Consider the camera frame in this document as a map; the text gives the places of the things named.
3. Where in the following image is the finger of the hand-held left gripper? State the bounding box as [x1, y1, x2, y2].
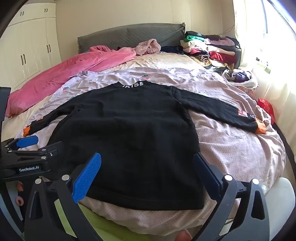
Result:
[5, 136, 39, 152]
[8, 141, 65, 163]

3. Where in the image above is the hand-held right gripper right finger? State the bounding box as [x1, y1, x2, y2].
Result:
[193, 153, 270, 241]

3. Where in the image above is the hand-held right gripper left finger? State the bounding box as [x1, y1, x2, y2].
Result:
[24, 152, 102, 241]

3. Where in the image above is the black sweater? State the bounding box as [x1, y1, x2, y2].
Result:
[23, 81, 267, 211]

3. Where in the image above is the pile of folded clothes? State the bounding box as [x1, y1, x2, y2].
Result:
[180, 31, 242, 70]

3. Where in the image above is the person's left hand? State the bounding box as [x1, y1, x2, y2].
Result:
[15, 181, 25, 207]

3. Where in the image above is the person's right hand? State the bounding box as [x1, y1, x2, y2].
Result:
[175, 229, 193, 241]

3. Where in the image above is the lilac strawberry print blanket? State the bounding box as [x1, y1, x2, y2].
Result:
[9, 66, 286, 237]

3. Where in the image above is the green cloth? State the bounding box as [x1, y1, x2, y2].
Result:
[54, 199, 144, 241]

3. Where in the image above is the pink quilt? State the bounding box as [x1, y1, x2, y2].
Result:
[5, 45, 137, 118]

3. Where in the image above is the white rounded object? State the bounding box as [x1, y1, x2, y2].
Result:
[261, 177, 296, 241]

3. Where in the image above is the red plastic bag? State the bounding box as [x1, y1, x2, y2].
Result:
[257, 98, 275, 124]

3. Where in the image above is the white wardrobe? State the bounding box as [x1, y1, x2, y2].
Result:
[0, 2, 62, 92]

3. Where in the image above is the dark bedside cabinet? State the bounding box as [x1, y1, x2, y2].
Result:
[235, 45, 243, 70]

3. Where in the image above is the dark navy garment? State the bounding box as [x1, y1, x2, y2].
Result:
[161, 45, 185, 55]

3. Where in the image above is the pink fluffy garment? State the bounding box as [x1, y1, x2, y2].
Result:
[135, 39, 162, 56]

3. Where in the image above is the grey padded headboard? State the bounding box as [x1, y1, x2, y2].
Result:
[77, 22, 186, 55]

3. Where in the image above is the white curtain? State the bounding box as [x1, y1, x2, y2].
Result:
[233, 0, 269, 70]

